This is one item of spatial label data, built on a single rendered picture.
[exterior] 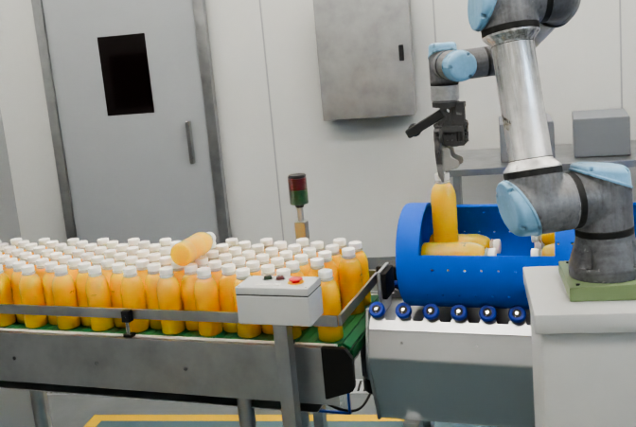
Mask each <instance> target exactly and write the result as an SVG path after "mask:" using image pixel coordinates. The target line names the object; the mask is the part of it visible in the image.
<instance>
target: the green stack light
mask: <svg viewBox="0 0 636 427"><path fill-rule="evenodd" d="M289 195H290V205H306V204H308V203H309V194H308V189H304V190H297V191H291V190H289Z"/></svg>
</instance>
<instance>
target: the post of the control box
mask: <svg viewBox="0 0 636 427"><path fill-rule="evenodd" d="M273 331H274V349H275V358H276V367H277V376H278V385H279V394H280V403H281V413H282V421H283V427H302V420H301V411H300V401H299V392H298V382H297V373H296V363H295V354H294V343H293V334H292V326H277V325H273Z"/></svg>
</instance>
